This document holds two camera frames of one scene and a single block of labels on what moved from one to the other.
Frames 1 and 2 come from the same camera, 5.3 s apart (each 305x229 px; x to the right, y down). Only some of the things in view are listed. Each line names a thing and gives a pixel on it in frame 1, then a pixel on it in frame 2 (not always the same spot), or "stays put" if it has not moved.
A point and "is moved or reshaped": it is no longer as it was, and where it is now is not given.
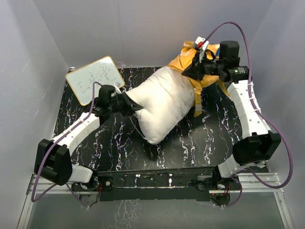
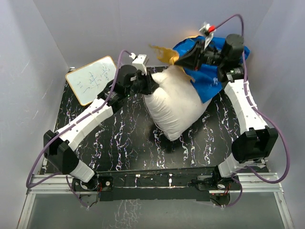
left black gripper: (131, 107) to (150, 85)
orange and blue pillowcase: (188, 55) is moved or reshaped
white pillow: (167, 96) is moved or reshaped
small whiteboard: (102, 72) stays put
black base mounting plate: (153, 184) stays put
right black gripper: (194, 70) to (191, 59)
